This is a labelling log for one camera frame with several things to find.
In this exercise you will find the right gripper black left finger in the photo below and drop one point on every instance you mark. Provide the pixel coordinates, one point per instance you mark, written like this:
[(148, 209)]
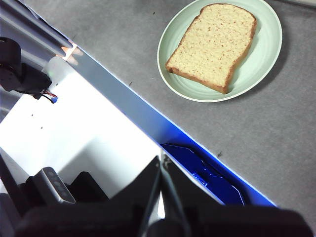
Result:
[(140, 192)]

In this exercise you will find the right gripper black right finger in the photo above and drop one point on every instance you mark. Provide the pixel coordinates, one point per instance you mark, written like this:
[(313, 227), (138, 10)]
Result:
[(190, 197)]

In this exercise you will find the large square bread slice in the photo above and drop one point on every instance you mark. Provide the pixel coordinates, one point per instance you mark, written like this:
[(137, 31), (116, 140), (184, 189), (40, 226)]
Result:
[(214, 47)]

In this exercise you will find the pale green round plate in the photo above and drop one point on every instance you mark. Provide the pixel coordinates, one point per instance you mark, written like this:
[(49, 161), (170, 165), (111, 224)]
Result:
[(266, 54)]

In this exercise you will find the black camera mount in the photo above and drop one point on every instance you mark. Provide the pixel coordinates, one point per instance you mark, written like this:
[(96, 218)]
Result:
[(86, 185)]

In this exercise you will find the grey camera bar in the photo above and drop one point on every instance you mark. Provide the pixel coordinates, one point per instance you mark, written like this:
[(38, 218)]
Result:
[(58, 186)]

